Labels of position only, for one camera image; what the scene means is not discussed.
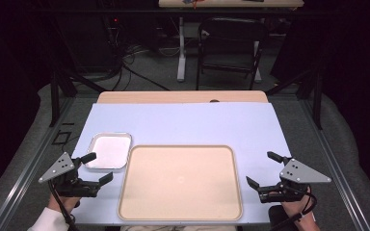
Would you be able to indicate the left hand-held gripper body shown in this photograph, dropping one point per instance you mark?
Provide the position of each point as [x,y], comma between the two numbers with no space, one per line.
[68,181]

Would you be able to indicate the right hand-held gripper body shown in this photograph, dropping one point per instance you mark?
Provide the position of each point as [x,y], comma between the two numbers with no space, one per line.
[290,181]

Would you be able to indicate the person's left hand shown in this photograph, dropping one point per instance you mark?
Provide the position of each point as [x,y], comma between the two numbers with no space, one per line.
[63,202]

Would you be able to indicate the person's right hand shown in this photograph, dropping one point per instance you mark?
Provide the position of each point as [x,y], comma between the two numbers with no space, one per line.
[297,204]

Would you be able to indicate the small white square dish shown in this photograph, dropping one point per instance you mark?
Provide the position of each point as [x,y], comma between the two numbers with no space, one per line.
[110,150]

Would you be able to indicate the large beige plastic tray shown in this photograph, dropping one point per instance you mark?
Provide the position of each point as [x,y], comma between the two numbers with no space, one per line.
[180,183]

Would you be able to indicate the pale blue table cover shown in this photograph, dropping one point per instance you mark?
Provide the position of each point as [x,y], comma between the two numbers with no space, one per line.
[186,125]

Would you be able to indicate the light wooden table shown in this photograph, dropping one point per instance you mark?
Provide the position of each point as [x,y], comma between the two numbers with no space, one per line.
[179,96]

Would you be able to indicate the black folding chair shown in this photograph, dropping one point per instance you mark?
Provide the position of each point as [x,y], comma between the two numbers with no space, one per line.
[229,53]

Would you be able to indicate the white-legged wooden table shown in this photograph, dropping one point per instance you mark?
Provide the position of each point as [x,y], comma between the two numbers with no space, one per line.
[212,19]

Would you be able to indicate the black metal frame stand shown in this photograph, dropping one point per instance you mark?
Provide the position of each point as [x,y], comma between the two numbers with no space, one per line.
[66,77]
[305,89]

